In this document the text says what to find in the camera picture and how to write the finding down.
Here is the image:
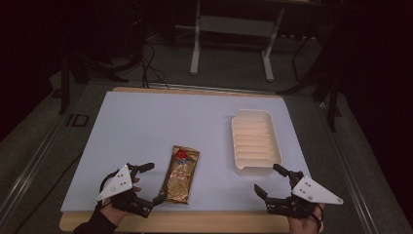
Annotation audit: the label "person's right hand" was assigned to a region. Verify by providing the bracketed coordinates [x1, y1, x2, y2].
[286, 203, 326, 234]

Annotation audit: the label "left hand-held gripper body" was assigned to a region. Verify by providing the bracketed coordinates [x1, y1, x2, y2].
[95, 164, 154, 219]

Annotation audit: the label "black metal stand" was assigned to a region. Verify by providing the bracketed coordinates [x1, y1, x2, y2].
[277, 30, 344, 134]

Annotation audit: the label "white metal desk frame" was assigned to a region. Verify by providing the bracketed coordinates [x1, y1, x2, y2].
[189, 0, 287, 83]

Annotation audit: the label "black cables on floor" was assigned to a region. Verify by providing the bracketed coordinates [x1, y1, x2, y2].
[140, 41, 170, 90]

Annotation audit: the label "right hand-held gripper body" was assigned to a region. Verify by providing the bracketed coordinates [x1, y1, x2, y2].
[264, 170, 345, 219]

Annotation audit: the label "person's left hand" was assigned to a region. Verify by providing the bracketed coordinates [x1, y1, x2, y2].
[98, 175, 143, 226]

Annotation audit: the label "gold snack packet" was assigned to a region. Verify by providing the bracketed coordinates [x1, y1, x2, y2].
[158, 144, 201, 206]

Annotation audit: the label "grey metal floor rail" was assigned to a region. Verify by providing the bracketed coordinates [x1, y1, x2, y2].
[0, 106, 72, 223]
[315, 100, 382, 234]

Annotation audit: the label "white ribbed plastic tray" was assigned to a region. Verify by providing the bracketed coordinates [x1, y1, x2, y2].
[230, 108, 283, 176]

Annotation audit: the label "pale blue table mat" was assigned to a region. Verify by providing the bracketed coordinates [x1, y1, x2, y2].
[59, 90, 312, 215]

